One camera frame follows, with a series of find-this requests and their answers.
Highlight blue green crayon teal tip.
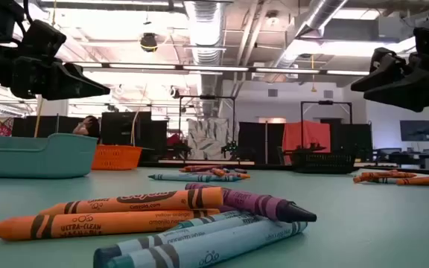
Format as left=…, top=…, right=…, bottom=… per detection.
left=169, top=209, right=245, bottom=231
left=104, top=221, right=308, bottom=268

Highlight white pillar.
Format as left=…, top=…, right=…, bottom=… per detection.
left=37, top=98, right=69, bottom=117

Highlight low black partition panel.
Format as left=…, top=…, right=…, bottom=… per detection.
left=11, top=115, right=101, bottom=138

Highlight person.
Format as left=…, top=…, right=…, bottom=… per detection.
left=71, top=115, right=102, bottom=145

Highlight dark computer monitor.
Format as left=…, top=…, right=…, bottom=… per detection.
left=399, top=119, right=429, bottom=142

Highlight tall black partition panel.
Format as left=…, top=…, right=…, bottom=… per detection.
left=101, top=111, right=153, bottom=147

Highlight black ceiling dome fixture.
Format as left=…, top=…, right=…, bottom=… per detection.
left=139, top=32, right=159, bottom=53

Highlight teal plastic bin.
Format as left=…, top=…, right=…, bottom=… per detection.
left=0, top=133, right=99, bottom=179

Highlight orange plastic basket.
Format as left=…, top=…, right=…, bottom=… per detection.
left=91, top=144, right=144, bottom=171

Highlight orange red hanging cloth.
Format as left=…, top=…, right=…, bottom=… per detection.
left=282, top=121, right=331, bottom=165

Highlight black plastic mesh basket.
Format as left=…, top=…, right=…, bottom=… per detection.
left=291, top=150, right=358, bottom=175

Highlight small black robot rig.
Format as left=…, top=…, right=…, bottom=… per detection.
left=164, top=140, right=192, bottom=161

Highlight long ceiling light bar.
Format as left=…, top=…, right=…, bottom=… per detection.
left=67, top=61, right=372, bottom=77

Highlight white leaf patterned cloth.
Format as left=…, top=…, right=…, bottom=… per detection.
left=187, top=118, right=235, bottom=161

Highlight small black green robot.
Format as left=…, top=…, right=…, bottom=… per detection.
left=220, top=140, right=240, bottom=160

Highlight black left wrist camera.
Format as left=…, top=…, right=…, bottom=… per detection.
left=20, top=20, right=67, bottom=59

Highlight grey rectangular ceiling duct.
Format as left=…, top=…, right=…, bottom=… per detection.
left=296, top=16, right=416, bottom=42

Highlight thin yellow hanging cord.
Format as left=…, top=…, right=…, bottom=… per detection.
left=130, top=83, right=149, bottom=146

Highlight smooth silver ceiling duct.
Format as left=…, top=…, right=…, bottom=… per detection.
left=270, top=0, right=349, bottom=77

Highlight black table edge rail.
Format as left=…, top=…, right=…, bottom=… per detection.
left=139, top=160, right=429, bottom=175

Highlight ribbed silver ceiling duct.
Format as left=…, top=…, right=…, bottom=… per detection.
left=183, top=0, right=226, bottom=117

